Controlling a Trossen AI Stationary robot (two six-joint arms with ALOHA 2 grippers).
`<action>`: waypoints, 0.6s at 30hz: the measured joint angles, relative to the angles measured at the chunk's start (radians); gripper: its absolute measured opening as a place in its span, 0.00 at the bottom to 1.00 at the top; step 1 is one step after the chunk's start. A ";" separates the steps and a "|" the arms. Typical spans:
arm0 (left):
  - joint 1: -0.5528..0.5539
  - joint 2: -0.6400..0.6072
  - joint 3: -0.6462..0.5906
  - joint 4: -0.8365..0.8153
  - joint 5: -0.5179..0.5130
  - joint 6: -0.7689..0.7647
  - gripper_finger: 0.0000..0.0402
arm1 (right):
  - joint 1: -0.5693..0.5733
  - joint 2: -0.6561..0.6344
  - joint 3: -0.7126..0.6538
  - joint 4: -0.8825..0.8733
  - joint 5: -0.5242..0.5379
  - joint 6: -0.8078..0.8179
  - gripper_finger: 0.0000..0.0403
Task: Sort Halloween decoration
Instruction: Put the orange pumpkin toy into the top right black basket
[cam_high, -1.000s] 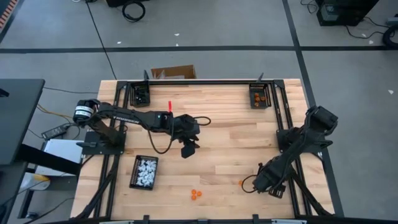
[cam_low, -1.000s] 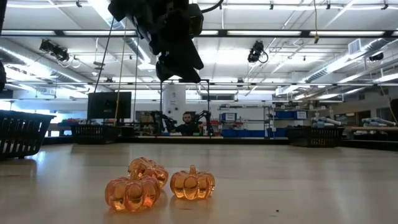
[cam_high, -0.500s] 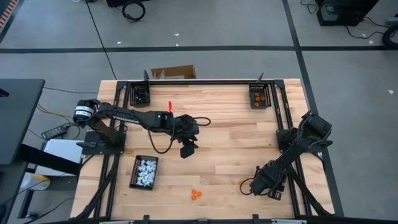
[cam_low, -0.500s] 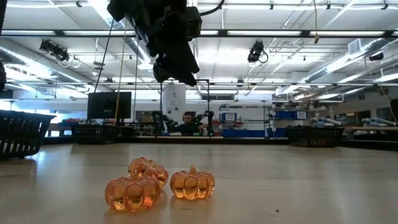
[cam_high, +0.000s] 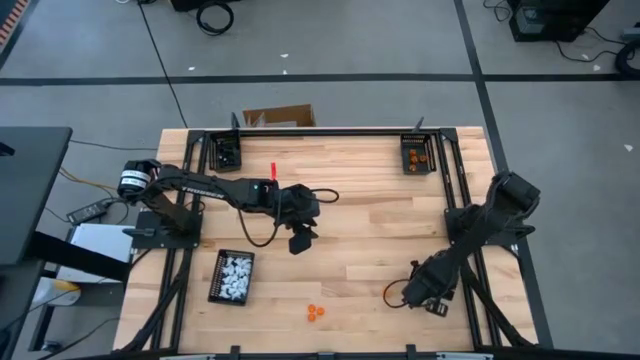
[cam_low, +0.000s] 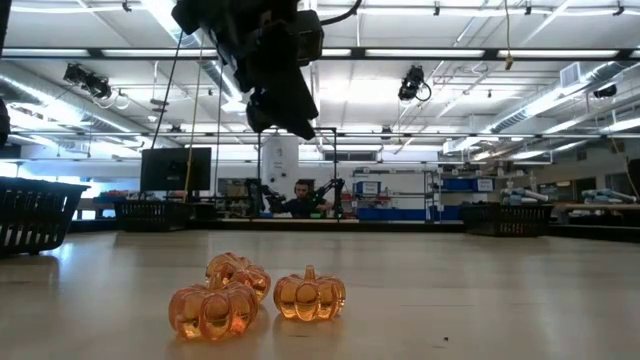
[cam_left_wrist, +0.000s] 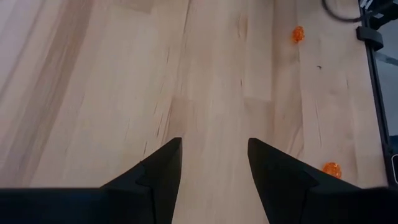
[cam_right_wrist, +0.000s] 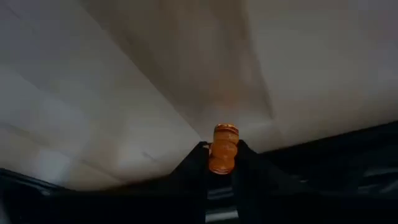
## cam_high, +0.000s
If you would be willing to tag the small black desk item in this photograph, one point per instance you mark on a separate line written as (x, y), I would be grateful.
(6, 149)

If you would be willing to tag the yellow object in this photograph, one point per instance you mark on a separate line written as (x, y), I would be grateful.
(67, 287)

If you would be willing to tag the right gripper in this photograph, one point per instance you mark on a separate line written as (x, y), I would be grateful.
(430, 280)

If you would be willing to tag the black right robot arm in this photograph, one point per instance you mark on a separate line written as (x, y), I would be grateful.
(490, 220)

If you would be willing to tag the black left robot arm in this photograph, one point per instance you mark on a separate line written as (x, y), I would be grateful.
(200, 190)

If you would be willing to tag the black equipment cart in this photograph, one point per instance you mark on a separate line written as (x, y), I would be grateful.
(550, 25)

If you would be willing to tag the black desk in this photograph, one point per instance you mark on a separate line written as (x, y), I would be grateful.
(30, 195)

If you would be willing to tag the black caster wheel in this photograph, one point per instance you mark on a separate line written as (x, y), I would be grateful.
(51, 346)

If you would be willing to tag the white box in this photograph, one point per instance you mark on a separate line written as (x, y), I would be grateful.
(100, 240)

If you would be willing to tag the hazard-striped floor mat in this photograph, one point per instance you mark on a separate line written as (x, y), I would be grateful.
(12, 20)

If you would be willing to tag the small red decoration piece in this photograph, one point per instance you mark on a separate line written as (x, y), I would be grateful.
(273, 171)

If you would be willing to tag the white bag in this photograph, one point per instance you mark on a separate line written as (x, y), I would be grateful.
(45, 295)

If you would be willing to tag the light grey metal strip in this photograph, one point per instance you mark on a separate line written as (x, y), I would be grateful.
(187, 357)
(465, 357)

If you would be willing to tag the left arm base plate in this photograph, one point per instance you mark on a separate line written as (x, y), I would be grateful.
(150, 241)

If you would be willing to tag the black desk crossbar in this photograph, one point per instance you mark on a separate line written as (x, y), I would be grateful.
(80, 257)

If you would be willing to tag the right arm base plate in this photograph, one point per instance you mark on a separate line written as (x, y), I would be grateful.
(455, 235)

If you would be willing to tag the brown cardboard box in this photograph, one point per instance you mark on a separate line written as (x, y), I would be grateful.
(280, 115)

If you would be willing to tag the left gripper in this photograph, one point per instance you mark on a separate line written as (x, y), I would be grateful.
(297, 207)

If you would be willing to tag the black plastic mesh basket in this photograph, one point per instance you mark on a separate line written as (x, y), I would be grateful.
(215, 280)
(429, 145)
(220, 165)

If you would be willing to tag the black power adapter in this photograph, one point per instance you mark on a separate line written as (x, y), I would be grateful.
(87, 212)

